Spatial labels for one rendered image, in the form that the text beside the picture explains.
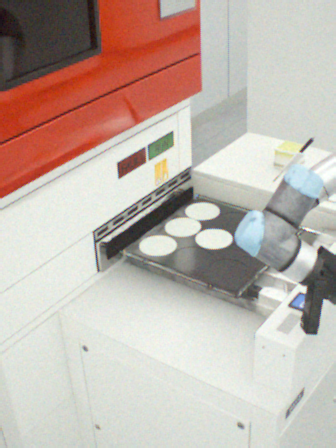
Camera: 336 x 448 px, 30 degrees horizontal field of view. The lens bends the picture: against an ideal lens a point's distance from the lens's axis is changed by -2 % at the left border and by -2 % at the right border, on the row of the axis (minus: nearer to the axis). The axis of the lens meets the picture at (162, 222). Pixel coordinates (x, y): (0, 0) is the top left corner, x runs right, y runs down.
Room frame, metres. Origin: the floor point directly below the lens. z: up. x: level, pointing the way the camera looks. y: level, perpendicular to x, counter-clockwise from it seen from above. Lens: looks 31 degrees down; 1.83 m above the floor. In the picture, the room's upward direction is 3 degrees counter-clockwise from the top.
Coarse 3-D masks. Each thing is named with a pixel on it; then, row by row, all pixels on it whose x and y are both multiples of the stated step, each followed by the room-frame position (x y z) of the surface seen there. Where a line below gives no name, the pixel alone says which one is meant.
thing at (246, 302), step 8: (136, 264) 1.46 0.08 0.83; (160, 272) 1.41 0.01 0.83; (176, 280) 1.38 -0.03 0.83; (184, 280) 1.36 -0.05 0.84; (200, 288) 1.33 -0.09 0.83; (216, 296) 1.30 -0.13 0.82; (224, 296) 1.28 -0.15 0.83; (248, 296) 1.26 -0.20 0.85; (240, 304) 1.26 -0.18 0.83; (248, 304) 1.24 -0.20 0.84
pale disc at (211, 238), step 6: (198, 234) 1.48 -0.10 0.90; (204, 234) 1.48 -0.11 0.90; (210, 234) 1.48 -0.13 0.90; (216, 234) 1.48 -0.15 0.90; (222, 234) 1.48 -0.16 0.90; (228, 234) 1.47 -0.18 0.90; (198, 240) 1.45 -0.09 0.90; (204, 240) 1.45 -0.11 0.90; (210, 240) 1.45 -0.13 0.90; (216, 240) 1.45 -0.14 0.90; (222, 240) 1.45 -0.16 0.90; (228, 240) 1.44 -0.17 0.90; (204, 246) 1.42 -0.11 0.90; (210, 246) 1.42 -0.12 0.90; (216, 246) 1.42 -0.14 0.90; (222, 246) 1.42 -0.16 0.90
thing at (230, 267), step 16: (224, 208) 1.62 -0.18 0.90; (160, 224) 1.54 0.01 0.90; (208, 224) 1.53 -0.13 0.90; (224, 224) 1.53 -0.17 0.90; (176, 240) 1.46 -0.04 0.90; (192, 240) 1.45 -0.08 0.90; (144, 256) 1.39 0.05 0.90; (160, 256) 1.38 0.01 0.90; (176, 256) 1.38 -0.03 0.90; (192, 256) 1.38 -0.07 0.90; (208, 256) 1.37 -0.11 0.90; (224, 256) 1.37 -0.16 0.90; (240, 256) 1.37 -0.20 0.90; (192, 272) 1.30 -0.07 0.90; (208, 272) 1.30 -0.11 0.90; (224, 272) 1.30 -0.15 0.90; (240, 272) 1.29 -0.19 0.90; (256, 272) 1.29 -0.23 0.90
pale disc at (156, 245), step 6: (144, 240) 1.47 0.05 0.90; (150, 240) 1.46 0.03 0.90; (156, 240) 1.46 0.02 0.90; (162, 240) 1.46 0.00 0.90; (168, 240) 1.46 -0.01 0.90; (174, 240) 1.46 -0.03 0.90; (144, 246) 1.44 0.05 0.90; (150, 246) 1.43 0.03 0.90; (156, 246) 1.43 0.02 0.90; (162, 246) 1.43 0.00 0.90; (168, 246) 1.43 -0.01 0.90; (174, 246) 1.43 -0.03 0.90; (144, 252) 1.41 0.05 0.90; (150, 252) 1.41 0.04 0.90; (156, 252) 1.40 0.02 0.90; (162, 252) 1.40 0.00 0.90; (168, 252) 1.40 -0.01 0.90
